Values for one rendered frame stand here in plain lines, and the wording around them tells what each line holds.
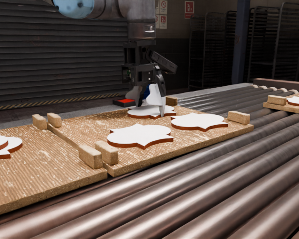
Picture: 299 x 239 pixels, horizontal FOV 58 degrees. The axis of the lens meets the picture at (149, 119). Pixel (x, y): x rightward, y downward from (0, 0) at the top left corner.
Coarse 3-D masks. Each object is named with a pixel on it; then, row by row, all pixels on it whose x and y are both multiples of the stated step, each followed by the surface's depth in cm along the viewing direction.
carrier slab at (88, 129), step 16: (112, 112) 81; (176, 112) 81; (48, 128) 70; (64, 128) 66; (80, 128) 66; (96, 128) 66; (112, 128) 66; (224, 128) 66; (240, 128) 66; (80, 144) 56; (160, 144) 56; (176, 144) 56; (192, 144) 56; (208, 144) 59; (128, 160) 48; (144, 160) 48; (160, 160) 51
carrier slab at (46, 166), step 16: (16, 128) 66; (32, 128) 66; (32, 144) 56; (48, 144) 56; (64, 144) 56; (0, 160) 48; (16, 160) 48; (32, 160) 48; (48, 160) 48; (64, 160) 48; (80, 160) 48; (0, 176) 42; (16, 176) 42; (32, 176) 42; (48, 176) 42; (64, 176) 42; (80, 176) 42; (96, 176) 43; (0, 192) 38; (16, 192) 38; (32, 192) 38; (48, 192) 39; (64, 192) 40; (0, 208) 35; (16, 208) 36
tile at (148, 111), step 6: (132, 108) 82; (138, 108) 82; (144, 108) 82; (150, 108) 82; (156, 108) 82; (168, 108) 82; (132, 114) 75; (138, 114) 75; (144, 114) 75; (150, 114) 75; (156, 114) 75; (168, 114) 77; (174, 114) 77
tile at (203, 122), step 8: (192, 112) 77; (176, 120) 69; (184, 120) 69; (192, 120) 69; (200, 120) 69; (208, 120) 69; (216, 120) 69; (176, 128) 66; (184, 128) 64; (192, 128) 64; (200, 128) 64; (208, 128) 64
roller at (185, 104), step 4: (256, 88) 134; (260, 88) 136; (264, 88) 137; (232, 92) 123; (236, 92) 123; (240, 92) 124; (244, 92) 126; (248, 92) 128; (216, 96) 114; (220, 96) 115; (224, 96) 117; (228, 96) 118; (196, 100) 106; (200, 100) 107; (204, 100) 108; (208, 100) 110; (212, 100) 111; (180, 104) 100; (184, 104) 101; (188, 104) 102; (192, 104) 103; (52, 132) 70
